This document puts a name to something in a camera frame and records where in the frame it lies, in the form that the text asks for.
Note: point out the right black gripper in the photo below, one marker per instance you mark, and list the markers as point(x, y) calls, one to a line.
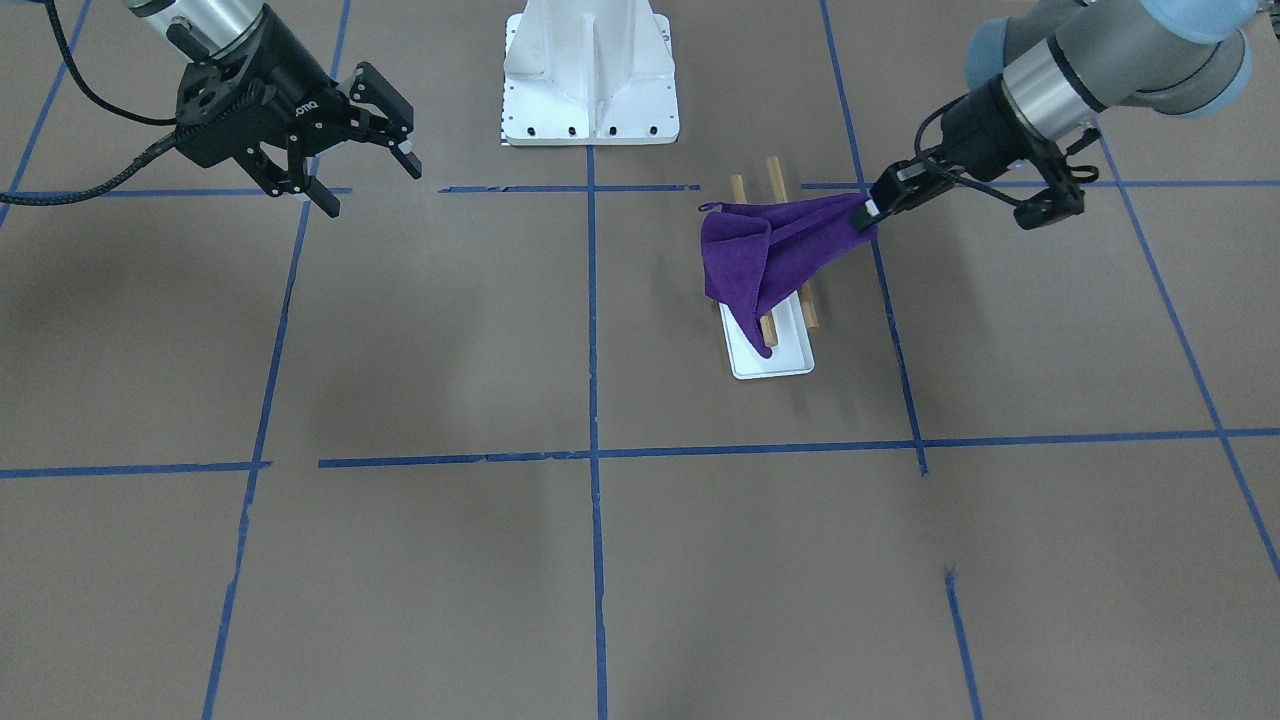
point(282, 82)

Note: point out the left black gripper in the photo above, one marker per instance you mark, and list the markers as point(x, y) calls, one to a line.
point(972, 124)

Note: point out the purple towel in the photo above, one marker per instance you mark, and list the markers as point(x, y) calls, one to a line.
point(731, 233)

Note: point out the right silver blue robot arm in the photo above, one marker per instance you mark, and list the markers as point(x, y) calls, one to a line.
point(206, 30)

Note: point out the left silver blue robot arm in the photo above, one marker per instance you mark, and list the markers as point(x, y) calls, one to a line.
point(1037, 84)

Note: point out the wooden rack bar far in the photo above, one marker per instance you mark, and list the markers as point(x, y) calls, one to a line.
point(779, 188)

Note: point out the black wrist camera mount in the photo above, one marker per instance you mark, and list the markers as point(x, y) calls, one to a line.
point(1061, 198)

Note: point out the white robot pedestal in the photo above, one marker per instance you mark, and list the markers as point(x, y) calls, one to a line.
point(580, 73)

